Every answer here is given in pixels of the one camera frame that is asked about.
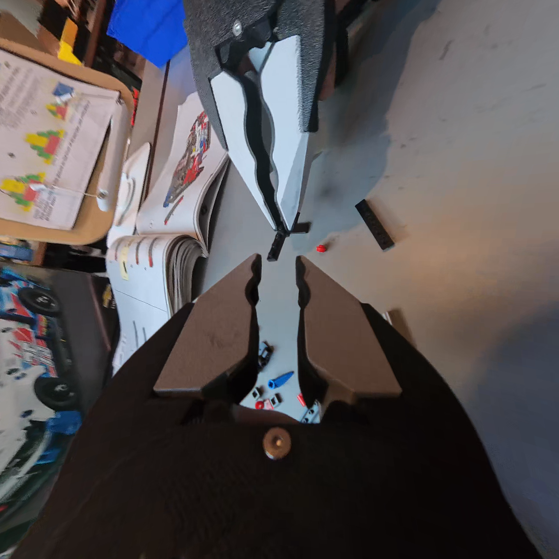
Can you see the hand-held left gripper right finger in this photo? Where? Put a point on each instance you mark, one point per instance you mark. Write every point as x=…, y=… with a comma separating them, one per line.
x=345, y=349

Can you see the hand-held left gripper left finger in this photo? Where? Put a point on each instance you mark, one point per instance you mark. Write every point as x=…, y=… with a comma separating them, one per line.
x=210, y=349

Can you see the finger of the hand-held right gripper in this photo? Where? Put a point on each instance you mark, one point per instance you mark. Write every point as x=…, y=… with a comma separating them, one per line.
x=288, y=130
x=232, y=122

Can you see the black brick plate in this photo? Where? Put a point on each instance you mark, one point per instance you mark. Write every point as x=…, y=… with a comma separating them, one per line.
x=276, y=246
x=375, y=225
x=301, y=228

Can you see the small black brick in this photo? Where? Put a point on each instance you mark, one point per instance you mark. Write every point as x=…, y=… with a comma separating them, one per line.
x=265, y=354

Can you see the blue plastic bin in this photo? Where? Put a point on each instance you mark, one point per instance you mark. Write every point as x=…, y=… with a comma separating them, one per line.
x=148, y=26

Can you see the open instruction booklet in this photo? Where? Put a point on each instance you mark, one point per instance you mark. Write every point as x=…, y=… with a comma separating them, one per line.
x=184, y=165

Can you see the pile of small brick pieces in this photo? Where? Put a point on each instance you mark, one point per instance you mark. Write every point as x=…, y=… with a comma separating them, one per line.
x=280, y=378

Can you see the wooden document stand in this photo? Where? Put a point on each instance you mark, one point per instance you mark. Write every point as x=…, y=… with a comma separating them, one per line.
x=117, y=130

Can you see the yellow plastic bin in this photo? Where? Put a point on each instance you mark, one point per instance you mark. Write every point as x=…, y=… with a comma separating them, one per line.
x=69, y=48

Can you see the toy car set box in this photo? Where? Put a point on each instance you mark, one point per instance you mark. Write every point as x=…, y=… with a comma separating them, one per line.
x=52, y=349

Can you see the printed instruction sheet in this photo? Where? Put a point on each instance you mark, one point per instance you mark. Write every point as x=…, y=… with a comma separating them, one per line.
x=65, y=130

